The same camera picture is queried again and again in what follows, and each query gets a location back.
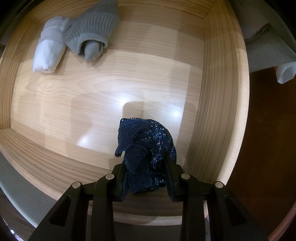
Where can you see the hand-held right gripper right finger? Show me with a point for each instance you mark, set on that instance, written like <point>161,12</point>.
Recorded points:
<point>172,183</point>

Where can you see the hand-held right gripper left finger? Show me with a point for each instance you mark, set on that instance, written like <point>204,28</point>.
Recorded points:
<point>119,183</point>

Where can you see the dark blue lace underwear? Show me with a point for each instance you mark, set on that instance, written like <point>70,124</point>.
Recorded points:
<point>143,143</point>

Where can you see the grey-fronted wooden drawer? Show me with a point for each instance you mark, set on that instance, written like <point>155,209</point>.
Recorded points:
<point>115,81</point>

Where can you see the white sock roll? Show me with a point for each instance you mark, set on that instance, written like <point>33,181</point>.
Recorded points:
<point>49,46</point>

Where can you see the grey knit sock roll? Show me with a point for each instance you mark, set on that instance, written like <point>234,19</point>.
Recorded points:
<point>92,27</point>

